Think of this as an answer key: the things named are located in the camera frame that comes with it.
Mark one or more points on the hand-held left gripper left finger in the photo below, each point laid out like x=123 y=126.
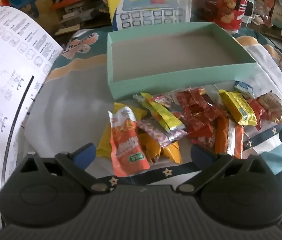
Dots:
x=84 y=152

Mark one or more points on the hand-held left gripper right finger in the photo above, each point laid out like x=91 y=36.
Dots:
x=201 y=153

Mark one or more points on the small plain red packet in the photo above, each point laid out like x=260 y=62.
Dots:
x=203 y=135

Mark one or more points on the orange silver bar packet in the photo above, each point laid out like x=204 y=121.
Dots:
x=221 y=137
x=236 y=142

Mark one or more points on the orange yellow candy packet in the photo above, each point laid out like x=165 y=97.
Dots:
x=171 y=152

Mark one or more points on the brown pastry clear packet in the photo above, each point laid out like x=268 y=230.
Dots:
x=273 y=107

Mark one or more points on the large red snack packet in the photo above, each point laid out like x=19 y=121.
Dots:
x=258 y=111

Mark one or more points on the orange white sausage packet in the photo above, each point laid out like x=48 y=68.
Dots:
x=127 y=145

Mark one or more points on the yellow green snack packet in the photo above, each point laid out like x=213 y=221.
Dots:
x=167 y=118

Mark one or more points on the pink patterned snack packet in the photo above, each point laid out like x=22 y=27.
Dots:
x=153 y=132

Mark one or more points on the yellow striped cracker packet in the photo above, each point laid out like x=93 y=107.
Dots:
x=241 y=108

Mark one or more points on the blue white small packet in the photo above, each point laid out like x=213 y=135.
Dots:
x=244 y=88

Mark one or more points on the green cardboard box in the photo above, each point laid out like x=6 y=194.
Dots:
x=171 y=80

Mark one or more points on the white printed instruction sheet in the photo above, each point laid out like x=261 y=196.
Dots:
x=3 y=80

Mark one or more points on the stack of wooden toy pieces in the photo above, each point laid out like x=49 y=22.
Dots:
x=81 y=20

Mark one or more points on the red cookie tin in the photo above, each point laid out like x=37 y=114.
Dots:
x=223 y=2

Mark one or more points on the yellow blue toy tablet box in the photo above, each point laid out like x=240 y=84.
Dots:
x=151 y=5

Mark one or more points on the blue plastic toy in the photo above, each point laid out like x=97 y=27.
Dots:
x=23 y=1

